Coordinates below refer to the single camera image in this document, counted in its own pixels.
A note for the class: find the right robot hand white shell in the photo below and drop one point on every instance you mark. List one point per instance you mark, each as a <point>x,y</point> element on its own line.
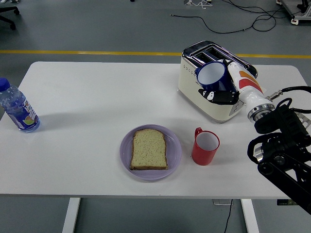
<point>250,94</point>

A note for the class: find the blue enamel cup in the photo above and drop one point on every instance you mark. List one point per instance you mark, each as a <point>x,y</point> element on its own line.
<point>222,83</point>

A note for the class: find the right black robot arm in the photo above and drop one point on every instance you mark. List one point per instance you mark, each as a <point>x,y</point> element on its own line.
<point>286,121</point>

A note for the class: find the red enamel cup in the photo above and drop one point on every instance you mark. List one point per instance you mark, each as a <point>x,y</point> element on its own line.
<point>202,156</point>

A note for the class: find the slice of bread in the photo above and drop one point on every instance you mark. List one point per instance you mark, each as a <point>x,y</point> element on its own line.
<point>148,150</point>

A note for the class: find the cream and chrome toaster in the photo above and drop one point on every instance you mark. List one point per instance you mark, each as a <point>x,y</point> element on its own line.
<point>189,92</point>

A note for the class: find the metal toast rack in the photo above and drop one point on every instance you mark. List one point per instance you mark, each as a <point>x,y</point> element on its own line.
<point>306,122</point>

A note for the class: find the purple plate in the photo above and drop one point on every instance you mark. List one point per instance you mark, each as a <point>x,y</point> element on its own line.
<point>173,150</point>

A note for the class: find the grey box under table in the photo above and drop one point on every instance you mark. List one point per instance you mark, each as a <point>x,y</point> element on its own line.
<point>219,202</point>

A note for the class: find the black table control panel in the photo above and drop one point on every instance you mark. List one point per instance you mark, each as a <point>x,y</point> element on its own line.
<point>283,202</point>

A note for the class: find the white table leg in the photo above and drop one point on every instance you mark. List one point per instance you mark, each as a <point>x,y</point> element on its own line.
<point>250,216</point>
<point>71,216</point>

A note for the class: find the water bottle blue cap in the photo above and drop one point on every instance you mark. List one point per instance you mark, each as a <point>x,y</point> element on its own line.
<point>19,109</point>

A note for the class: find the black office chair base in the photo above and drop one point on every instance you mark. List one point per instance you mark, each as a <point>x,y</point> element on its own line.
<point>9,10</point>

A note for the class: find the metal equipment frame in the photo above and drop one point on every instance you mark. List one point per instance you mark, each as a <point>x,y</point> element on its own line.
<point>301,15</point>

